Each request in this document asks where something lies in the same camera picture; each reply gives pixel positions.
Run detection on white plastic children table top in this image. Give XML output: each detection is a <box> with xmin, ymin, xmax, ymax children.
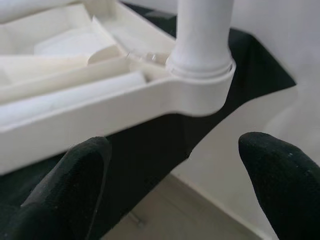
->
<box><xmin>0</xmin><ymin>0</ymin><xmax>237</xmax><ymax>176</ymax></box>

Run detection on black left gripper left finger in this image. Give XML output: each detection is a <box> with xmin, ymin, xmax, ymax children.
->
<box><xmin>0</xmin><ymin>135</ymin><xmax>113</xmax><ymax>240</ymax></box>

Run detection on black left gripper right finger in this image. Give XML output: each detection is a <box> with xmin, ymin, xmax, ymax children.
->
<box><xmin>237</xmin><ymin>131</ymin><xmax>320</xmax><ymax>240</ymax></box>

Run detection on black table cloth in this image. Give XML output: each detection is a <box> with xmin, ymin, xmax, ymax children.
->
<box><xmin>0</xmin><ymin>1</ymin><xmax>298</xmax><ymax>240</ymax></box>

